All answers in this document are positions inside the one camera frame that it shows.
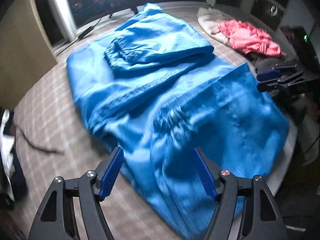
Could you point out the blue garment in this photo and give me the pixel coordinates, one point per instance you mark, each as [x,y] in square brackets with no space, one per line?
[155,88]

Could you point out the dark grey garment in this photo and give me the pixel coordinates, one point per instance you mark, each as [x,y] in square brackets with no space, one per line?
[263,64]

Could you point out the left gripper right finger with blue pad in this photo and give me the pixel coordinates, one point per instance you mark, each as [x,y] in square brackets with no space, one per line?
[260,217]

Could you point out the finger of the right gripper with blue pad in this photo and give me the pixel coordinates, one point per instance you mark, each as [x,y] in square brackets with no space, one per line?
[275,72]
[274,84]

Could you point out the black lamp tripod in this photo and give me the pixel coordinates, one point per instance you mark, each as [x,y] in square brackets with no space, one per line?
[118,5]

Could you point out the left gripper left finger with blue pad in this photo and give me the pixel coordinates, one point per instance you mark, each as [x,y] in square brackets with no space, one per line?
[55,218]

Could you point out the pink garment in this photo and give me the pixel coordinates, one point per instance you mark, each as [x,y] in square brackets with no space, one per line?
[247,38]

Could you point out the beige garment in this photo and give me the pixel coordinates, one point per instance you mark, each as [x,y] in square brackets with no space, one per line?
[209,19]

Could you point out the wooden cabinet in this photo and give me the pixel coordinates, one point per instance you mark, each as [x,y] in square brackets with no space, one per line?
[26,54]

